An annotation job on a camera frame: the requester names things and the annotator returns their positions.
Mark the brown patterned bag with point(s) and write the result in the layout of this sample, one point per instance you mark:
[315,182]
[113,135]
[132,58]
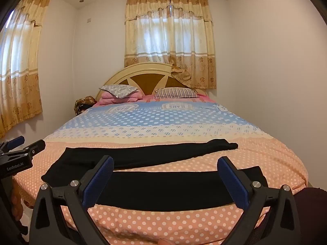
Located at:
[83,104]

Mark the black knitted sweater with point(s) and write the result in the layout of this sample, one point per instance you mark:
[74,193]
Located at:
[163,186]

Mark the striped pillow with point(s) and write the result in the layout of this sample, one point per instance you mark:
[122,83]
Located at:
[176,93]

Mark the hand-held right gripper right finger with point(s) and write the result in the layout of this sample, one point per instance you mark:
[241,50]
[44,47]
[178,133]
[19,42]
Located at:
[233,181]

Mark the folded pink blanket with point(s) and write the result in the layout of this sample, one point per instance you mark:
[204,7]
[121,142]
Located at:
[109,100]

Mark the narrow beige floral curtain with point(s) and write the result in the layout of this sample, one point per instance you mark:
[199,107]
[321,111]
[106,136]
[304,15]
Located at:
[20,69]

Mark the cream and brown headboard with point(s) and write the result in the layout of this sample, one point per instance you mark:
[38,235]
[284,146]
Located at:
[144,80]

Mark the polka dot bedspread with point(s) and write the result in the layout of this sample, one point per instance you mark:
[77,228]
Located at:
[153,130]

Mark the grey patterned pillow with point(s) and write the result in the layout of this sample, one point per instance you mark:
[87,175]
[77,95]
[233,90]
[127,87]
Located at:
[118,90]

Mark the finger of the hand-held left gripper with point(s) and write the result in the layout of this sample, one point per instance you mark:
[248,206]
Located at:
[15,141]
[35,146]

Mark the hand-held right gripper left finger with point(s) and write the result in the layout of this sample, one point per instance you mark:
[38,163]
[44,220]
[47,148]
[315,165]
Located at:
[98,181]

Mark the wide beige floral curtain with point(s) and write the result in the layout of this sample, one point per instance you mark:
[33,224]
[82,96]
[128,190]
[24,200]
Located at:
[170,38]

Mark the person's dark clothing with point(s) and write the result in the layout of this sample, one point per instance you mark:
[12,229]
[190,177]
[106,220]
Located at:
[311,214]

